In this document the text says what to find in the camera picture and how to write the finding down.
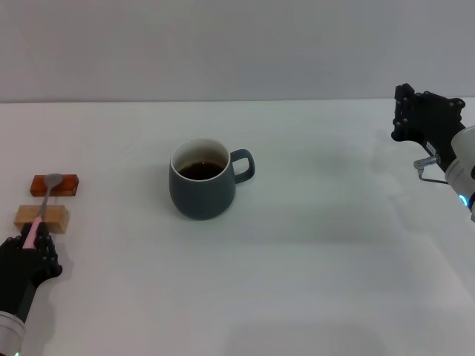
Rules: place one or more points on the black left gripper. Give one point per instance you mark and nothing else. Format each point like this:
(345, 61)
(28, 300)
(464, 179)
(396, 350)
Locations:
(16, 274)

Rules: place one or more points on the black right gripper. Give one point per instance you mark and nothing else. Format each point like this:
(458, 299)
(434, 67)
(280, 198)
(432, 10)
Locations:
(432, 122)

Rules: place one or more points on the grey ceramic cup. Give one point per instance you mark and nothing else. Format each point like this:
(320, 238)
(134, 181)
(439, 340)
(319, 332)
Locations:
(202, 196)

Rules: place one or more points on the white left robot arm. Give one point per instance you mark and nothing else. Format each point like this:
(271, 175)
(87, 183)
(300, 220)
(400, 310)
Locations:
(11, 333)

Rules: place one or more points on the light wooden block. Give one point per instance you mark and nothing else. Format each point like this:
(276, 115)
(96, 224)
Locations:
(55, 220)

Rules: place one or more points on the red-brown wooden block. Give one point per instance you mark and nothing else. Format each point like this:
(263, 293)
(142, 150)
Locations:
(68, 185)

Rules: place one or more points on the dark coffee liquid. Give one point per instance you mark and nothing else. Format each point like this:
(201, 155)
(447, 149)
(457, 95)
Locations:
(200, 170)

